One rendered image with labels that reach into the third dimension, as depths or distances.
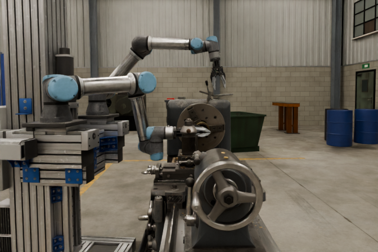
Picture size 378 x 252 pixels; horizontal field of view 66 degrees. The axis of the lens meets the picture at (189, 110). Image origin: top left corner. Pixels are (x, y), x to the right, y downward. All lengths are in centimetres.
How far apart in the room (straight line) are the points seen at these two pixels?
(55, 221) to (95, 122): 64
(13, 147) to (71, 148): 24
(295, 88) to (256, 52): 217
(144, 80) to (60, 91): 42
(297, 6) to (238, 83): 393
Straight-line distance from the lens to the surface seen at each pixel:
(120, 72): 212
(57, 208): 196
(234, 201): 63
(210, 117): 189
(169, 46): 193
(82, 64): 1250
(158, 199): 120
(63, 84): 143
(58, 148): 157
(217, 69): 201
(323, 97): 1317
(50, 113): 157
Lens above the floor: 129
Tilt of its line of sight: 3 degrees down
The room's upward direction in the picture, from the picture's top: straight up
